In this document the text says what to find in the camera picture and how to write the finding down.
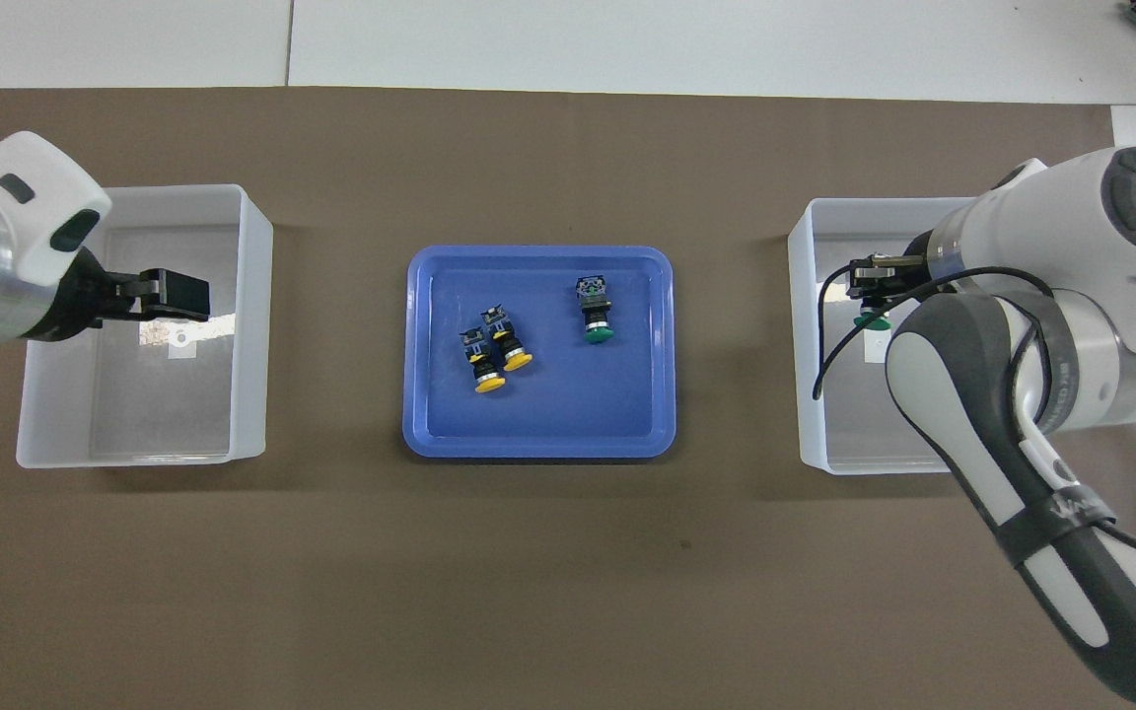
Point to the brown paper table mat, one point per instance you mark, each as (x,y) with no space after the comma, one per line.
(529,572)

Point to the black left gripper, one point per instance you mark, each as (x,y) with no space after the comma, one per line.
(85,296)

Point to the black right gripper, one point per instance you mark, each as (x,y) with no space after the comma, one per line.
(920,261)

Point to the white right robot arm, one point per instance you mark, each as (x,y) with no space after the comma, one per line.
(1100,247)

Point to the blue plastic tray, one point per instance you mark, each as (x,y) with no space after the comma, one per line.
(538,424)

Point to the green push button switch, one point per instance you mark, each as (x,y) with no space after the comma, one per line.
(593,301)
(874,319)

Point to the translucent white plastic box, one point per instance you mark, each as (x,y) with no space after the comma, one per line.
(824,434)
(134,414)

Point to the yellow push button switch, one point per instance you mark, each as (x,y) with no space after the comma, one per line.
(506,340)
(481,363)

